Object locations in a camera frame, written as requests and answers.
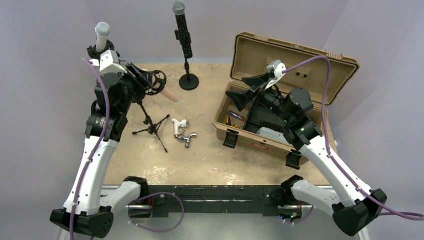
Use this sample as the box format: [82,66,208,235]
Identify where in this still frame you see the white silver microphone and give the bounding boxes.
[95,22,111,52]

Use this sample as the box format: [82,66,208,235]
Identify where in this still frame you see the black round-base stand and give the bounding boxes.
[87,40,115,60]
[174,30,200,91]

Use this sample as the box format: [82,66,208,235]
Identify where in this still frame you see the black round-base stand left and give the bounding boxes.
[87,40,115,60]

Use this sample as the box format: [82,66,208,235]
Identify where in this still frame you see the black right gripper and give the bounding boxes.
[226,71,293,124]

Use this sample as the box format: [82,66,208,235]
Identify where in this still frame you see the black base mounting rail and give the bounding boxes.
[133,185,303,218]

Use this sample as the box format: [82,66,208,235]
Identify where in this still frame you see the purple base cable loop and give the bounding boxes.
[127,192,185,234]

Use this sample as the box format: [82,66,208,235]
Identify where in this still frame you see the black tripod microphone stand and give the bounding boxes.
[132,70,170,153]

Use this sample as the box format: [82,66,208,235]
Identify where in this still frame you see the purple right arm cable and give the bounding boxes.
[282,55,424,222]

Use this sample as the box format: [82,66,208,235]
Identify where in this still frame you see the white plastic faucet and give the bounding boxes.
[171,118,190,138]

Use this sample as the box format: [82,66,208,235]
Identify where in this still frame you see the black speckled microphone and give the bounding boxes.
[172,0,193,59]

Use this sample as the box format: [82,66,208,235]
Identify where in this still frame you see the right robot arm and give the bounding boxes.
[225,74,388,237]

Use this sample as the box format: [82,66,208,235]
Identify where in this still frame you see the purple handled screwdriver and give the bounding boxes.
[228,110,247,122]

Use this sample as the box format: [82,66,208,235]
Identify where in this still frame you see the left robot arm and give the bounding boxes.
[50,63,159,239]

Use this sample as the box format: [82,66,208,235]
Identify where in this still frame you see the black tray in case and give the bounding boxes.
[243,103,284,134]

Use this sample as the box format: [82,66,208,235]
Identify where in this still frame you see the yellow black tool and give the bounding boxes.
[225,116,239,128]

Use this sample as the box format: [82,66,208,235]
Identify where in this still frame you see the chrome metal faucet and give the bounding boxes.
[177,132,198,149]

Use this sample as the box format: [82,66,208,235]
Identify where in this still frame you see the pink rose-gold microphone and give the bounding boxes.
[142,69,179,103]

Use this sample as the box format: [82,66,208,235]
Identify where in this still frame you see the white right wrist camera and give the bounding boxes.
[264,60,287,90]

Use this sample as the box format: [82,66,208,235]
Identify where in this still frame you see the grey device in case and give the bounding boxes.
[256,127,291,145]

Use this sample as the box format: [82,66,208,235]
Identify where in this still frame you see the black round-base stand centre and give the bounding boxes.
[174,30,200,91]

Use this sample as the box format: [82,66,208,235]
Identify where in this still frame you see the tan plastic tool case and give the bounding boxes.
[213,32,360,169]

